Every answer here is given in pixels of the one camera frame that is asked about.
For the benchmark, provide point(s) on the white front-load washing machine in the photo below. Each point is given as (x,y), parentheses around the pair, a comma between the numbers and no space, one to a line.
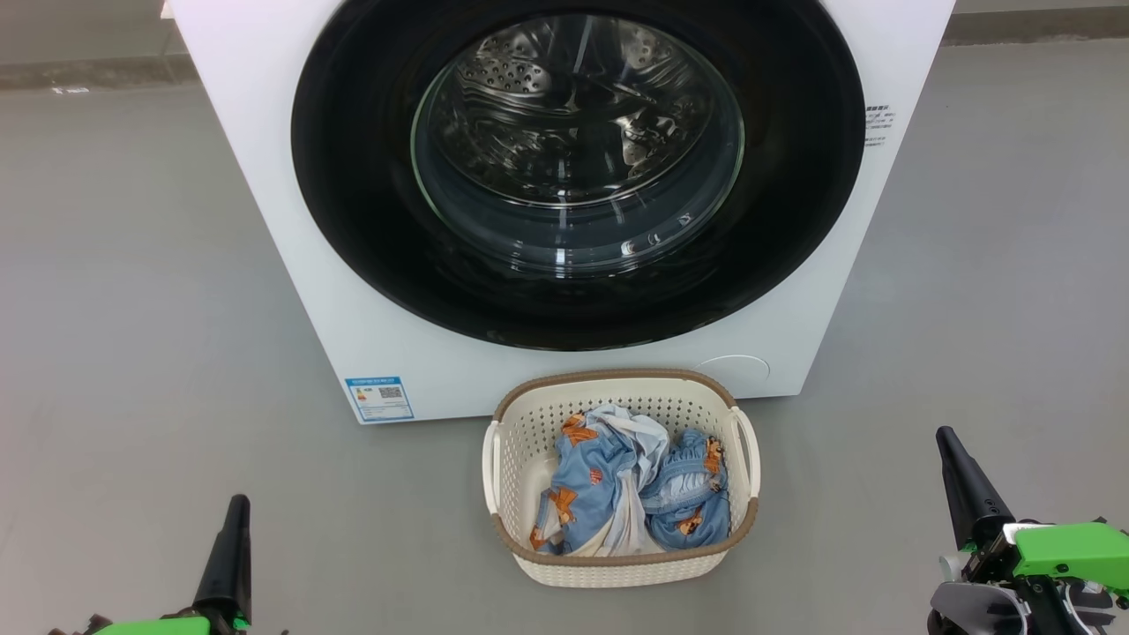
(265,220)

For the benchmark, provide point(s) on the round white filter cover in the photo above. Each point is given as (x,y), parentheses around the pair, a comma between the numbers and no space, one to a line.
(732,370)

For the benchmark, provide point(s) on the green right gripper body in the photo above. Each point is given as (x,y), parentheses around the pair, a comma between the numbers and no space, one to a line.
(1072,551)

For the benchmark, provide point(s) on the cream perforated laundry basket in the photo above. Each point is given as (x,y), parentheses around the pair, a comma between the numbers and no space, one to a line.
(520,459)

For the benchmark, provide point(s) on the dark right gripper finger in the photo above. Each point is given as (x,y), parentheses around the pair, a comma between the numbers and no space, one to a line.
(970,498)

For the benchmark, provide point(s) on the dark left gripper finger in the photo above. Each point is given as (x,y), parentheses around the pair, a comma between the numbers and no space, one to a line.
(228,573)

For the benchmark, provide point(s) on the small white paper scrap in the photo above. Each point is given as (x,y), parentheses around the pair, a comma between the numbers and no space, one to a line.
(71,89)

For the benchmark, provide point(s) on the blue printed garment white lining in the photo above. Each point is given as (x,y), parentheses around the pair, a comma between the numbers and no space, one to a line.
(586,481)

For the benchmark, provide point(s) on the stainless steel washer drum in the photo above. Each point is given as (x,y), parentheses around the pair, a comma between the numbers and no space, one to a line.
(529,79)

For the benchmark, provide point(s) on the blue energy label sticker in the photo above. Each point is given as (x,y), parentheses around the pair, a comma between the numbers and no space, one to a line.
(379,399)

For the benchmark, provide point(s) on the small printed warning sticker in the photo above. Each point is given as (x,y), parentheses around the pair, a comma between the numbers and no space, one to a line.
(878,123)

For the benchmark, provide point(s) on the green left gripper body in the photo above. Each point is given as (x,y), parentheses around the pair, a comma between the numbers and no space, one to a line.
(168,627)

